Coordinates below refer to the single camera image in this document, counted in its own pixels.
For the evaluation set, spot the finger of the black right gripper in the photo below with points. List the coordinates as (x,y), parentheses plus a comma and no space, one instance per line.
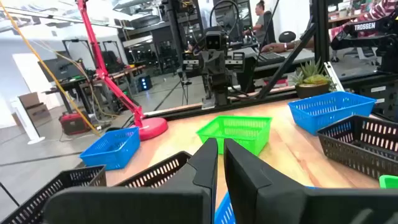
(211,65)
(222,65)

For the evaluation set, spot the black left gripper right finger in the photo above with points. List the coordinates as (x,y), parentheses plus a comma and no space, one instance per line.
(264,202)

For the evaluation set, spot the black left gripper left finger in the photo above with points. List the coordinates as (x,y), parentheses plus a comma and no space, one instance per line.
(186,205)

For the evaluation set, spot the blue plastic basket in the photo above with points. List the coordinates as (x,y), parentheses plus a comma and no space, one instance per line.
(109,152)
(224,211)
(326,115)

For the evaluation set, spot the black plastic basket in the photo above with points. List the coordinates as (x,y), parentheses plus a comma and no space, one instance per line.
(93,169)
(186,155)
(351,152)

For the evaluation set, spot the green plastic basket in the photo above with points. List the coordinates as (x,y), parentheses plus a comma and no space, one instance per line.
(236,130)
(388,182)

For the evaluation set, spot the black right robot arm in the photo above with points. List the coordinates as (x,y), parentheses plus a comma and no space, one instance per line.
(217,90)

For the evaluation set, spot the person's forearm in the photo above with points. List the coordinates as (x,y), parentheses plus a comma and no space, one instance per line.
(298,45)

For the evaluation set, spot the black tripod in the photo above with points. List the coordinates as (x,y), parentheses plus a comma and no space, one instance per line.
(186,93)

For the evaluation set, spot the black keyboard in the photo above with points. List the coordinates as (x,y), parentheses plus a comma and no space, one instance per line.
(270,57)

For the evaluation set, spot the black box with blue lights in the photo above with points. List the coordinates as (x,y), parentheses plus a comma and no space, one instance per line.
(144,83)

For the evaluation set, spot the person's hand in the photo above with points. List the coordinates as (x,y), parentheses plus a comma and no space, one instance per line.
(272,47)

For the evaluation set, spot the person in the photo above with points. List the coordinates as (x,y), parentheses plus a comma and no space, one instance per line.
(261,25)
(376,11)

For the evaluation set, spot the red box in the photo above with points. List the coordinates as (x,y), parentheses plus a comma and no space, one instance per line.
(276,83)

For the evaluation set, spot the black round object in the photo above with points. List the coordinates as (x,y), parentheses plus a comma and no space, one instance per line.
(286,36)

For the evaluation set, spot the grey desk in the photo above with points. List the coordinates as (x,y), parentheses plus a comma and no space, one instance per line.
(298,56)

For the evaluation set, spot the red desk lamp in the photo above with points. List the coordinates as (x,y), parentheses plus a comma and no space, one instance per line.
(152,127)

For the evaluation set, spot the green succulent plant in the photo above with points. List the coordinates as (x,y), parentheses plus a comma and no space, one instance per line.
(311,74)

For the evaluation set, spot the black plant pot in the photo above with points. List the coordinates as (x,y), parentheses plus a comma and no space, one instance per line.
(311,91)

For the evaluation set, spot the wooden workbench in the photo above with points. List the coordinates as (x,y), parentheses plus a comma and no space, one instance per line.
(74,83)

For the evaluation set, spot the black monitor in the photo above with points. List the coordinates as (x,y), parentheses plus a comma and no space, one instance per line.
(60,67)

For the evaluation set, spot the red tool case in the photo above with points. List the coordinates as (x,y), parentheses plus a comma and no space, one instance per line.
(74,124)

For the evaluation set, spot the black control box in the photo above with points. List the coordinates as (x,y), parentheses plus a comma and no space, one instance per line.
(360,93)

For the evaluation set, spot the cardboard box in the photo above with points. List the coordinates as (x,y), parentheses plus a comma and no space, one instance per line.
(34,109)

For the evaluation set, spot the white board panel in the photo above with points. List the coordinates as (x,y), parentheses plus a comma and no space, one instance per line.
(26,127)

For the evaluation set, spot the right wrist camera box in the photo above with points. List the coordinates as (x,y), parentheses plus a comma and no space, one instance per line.
(216,40)

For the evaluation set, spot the black aluminium table frame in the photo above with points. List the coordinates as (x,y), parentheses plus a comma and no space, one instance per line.
(320,31)

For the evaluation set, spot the white angled bracket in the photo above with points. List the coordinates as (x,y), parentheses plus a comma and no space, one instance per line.
(334,77)

